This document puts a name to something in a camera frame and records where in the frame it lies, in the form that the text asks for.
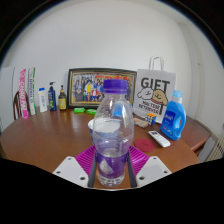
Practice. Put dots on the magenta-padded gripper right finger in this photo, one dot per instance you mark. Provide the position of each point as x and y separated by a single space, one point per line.
151 170

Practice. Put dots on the framed group photo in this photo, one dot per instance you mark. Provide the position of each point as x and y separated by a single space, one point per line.
86 88

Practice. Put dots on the white cabinet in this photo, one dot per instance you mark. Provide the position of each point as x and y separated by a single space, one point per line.
6 96

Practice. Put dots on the white remote control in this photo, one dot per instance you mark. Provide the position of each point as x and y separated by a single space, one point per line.
159 138

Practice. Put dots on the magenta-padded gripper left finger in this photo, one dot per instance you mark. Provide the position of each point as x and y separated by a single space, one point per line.
71 170

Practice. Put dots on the clear purple-capped water bottle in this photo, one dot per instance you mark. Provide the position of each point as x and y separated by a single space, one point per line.
113 140

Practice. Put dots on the white printed paper gift bag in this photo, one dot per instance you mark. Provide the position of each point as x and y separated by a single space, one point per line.
155 90

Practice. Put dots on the amber pump bottle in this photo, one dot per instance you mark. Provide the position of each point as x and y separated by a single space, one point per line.
62 101

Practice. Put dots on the dark blue pump bottle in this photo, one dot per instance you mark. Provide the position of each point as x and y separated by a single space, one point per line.
52 100

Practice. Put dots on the white radiator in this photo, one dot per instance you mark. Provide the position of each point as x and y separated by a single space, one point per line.
216 148

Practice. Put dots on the white bottle with blue cap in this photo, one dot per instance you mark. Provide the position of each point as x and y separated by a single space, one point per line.
43 101

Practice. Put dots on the colourful puzzle cube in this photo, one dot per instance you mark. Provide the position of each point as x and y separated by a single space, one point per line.
150 119

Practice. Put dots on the blue detergent bottle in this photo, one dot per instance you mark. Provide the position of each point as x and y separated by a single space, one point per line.
173 118

